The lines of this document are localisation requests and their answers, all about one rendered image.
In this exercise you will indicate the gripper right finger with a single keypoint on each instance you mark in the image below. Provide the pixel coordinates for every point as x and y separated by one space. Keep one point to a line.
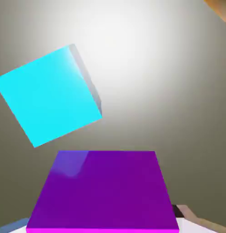
191 221

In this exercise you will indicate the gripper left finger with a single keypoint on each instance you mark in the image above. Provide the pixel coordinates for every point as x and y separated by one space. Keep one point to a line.
16 226

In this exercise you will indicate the small purple cube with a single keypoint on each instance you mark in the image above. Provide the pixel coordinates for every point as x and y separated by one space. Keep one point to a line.
105 191

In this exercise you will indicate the small cyan cube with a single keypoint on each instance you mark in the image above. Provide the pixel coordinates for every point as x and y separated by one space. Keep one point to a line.
49 98

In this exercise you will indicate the large orange box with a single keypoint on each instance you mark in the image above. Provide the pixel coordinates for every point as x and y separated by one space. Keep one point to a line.
221 9

